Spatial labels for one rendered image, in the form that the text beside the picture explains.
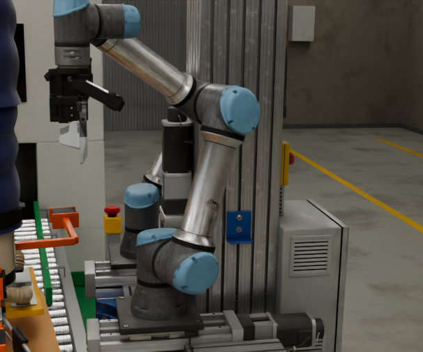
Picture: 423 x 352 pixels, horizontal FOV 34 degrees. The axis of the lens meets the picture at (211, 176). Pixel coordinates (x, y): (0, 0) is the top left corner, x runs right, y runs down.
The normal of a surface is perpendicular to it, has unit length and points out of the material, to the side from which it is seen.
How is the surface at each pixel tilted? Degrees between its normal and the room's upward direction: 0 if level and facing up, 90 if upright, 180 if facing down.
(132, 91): 90
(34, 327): 0
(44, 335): 0
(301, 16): 90
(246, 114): 83
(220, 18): 90
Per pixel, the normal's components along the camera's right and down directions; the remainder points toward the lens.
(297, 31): 0.18, 0.22
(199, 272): 0.56, 0.31
